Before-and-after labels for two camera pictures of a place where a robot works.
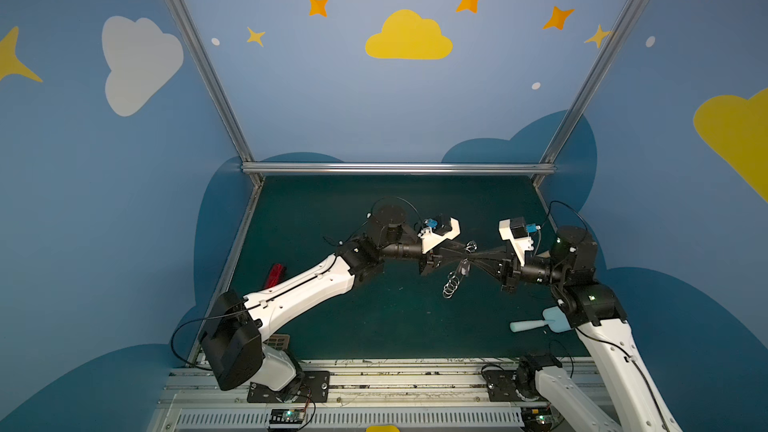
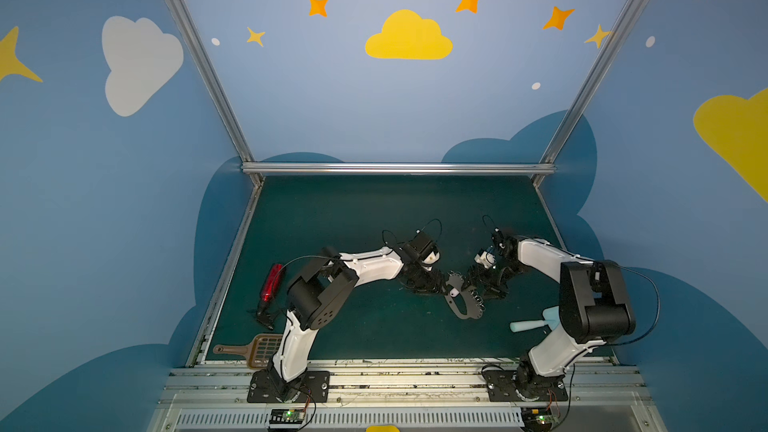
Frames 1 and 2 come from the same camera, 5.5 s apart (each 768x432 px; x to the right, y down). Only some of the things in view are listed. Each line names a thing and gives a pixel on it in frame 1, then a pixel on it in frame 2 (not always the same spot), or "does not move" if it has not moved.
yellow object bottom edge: [382, 428] does not move
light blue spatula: [552, 318] does not move
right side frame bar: [537, 182] does not move
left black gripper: [429, 257] to [424, 279]
